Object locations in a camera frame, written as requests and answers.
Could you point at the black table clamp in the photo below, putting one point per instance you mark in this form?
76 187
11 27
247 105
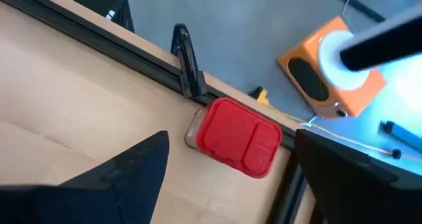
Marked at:
189 66

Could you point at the white round disc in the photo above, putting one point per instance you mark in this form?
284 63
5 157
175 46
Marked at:
329 62

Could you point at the black aluminium table frame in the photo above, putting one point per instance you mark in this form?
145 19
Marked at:
99 43

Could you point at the black round plug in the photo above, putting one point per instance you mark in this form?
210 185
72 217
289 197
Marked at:
396 153

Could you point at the black camera pole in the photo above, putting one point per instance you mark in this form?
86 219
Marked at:
385 43

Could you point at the orange box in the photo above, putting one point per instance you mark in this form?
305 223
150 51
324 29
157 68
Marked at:
362 99

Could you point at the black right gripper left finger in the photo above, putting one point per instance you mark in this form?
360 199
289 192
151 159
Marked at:
115 191

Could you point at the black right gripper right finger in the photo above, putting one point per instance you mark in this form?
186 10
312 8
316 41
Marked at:
346 191

